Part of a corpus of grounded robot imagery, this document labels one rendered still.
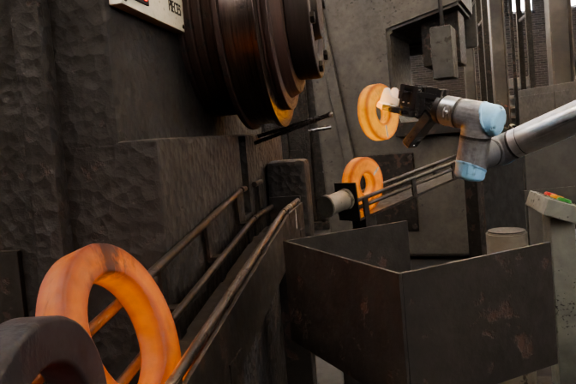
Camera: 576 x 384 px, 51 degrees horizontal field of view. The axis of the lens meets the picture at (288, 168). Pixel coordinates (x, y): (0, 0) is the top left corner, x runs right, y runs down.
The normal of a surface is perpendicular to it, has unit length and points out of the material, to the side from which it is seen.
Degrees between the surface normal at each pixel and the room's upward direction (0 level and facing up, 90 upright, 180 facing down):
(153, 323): 81
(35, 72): 90
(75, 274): 70
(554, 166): 90
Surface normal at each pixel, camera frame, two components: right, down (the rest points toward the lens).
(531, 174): 0.10, 0.04
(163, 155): 0.98, -0.07
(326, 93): -0.40, 0.08
